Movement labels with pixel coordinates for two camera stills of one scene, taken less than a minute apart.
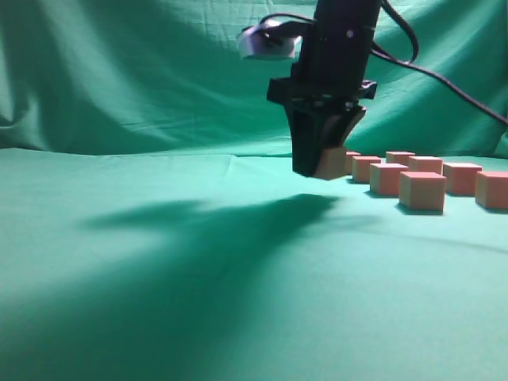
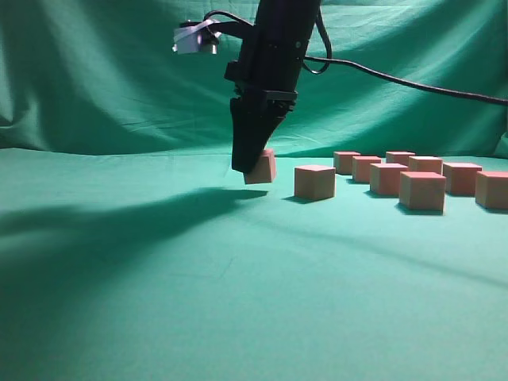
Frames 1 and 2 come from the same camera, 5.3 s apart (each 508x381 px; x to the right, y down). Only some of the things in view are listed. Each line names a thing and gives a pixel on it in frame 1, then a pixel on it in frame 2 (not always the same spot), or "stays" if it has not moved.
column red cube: [422, 192] stays
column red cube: [361, 167] stays
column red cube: [425, 163] stays
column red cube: [332, 164] to [314, 181]
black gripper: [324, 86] to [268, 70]
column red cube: [460, 178] stays
